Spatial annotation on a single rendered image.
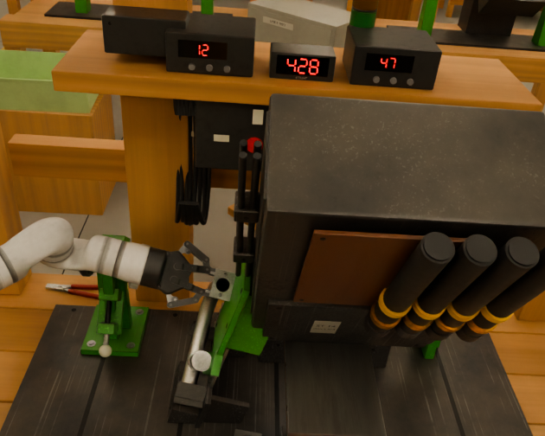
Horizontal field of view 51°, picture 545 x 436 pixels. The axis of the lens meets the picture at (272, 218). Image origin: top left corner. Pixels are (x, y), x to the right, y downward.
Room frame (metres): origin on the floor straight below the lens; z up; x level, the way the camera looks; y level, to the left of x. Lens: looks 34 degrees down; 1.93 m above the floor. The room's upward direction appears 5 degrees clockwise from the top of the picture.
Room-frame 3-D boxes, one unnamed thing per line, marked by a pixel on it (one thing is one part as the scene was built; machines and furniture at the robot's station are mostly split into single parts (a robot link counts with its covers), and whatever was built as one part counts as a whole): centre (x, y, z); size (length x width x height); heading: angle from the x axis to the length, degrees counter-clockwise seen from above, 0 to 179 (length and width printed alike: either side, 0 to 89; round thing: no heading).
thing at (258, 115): (1.07, 0.08, 1.42); 0.17 x 0.12 x 0.15; 93
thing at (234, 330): (0.80, 0.03, 1.17); 0.13 x 0.12 x 0.20; 93
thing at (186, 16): (1.07, 0.26, 1.59); 0.15 x 0.07 x 0.07; 93
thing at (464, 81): (1.12, -0.02, 1.52); 0.90 x 0.25 x 0.04; 93
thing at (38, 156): (1.23, -0.02, 1.23); 1.30 x 0.05 x 0.09; 93
